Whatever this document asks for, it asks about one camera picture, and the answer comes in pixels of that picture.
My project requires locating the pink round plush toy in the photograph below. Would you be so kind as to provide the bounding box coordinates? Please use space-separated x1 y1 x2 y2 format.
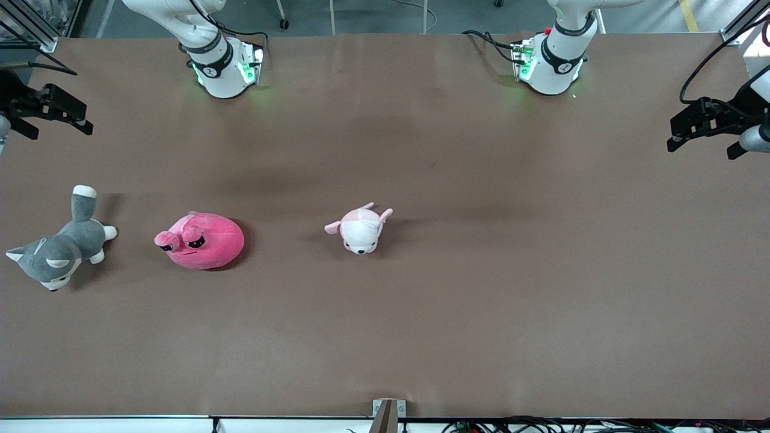
153 211 245 271

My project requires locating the grey white husky plush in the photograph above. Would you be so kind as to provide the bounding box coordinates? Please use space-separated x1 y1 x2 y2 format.
5 185 119 292

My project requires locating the brown table cover mat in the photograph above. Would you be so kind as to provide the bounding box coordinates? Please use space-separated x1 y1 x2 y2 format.
0 31 770 420

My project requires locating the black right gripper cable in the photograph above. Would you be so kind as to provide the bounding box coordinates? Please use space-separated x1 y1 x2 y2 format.
0 51 79 77

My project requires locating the black left arm base cable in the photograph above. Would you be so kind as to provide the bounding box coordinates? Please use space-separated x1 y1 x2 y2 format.
462 29 519 64

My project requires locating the aluminium frame profile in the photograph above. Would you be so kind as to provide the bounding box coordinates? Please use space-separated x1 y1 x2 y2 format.
720 0 770 47
0 0 59 54

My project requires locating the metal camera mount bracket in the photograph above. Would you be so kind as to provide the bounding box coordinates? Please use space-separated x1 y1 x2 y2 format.
372 399 407 433

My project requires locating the black right arm base cable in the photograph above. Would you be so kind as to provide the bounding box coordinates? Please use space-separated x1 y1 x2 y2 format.
178 0 270 61

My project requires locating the small white pink plush dog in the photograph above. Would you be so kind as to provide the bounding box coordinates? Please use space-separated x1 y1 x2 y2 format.
324 202 394 256

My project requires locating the tangle of black cables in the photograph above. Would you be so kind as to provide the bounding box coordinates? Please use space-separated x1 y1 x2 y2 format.
442 416 770 433

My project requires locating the black arm base cable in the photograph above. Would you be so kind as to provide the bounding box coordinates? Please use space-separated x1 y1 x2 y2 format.
178 0 270 61
462 29 519 64

